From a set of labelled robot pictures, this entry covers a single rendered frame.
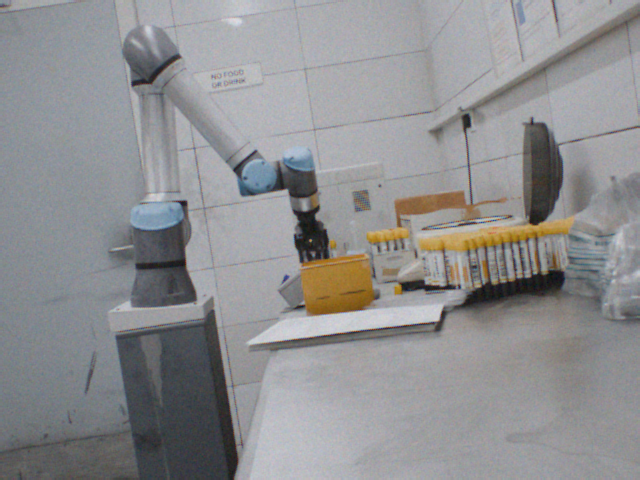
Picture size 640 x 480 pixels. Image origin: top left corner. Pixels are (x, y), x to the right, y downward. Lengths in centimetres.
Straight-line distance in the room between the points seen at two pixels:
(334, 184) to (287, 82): 140
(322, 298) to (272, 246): 215
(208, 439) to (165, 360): 20
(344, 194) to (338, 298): 85
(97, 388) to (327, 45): 176
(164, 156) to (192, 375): 54
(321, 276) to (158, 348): 49
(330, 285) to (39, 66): 249
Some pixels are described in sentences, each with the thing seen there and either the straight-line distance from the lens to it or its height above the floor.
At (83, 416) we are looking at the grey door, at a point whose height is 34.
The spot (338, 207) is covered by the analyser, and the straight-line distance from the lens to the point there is 244.
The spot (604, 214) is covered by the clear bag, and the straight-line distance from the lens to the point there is 142.
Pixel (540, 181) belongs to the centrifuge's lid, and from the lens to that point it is 183.
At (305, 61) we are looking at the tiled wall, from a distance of 380.
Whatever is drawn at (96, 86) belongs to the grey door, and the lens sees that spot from 383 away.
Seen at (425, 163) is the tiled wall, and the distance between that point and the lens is 379.
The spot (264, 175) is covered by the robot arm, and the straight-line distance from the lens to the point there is 197.
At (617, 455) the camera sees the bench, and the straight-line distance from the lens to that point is 70.
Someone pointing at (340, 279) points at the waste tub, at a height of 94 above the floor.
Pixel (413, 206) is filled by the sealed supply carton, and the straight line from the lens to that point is 283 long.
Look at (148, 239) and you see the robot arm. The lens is 198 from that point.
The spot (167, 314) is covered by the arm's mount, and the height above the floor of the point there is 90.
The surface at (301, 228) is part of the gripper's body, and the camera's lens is 223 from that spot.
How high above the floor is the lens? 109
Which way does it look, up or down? 3 degrees down
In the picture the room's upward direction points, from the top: 9 degrees counter-clockwise
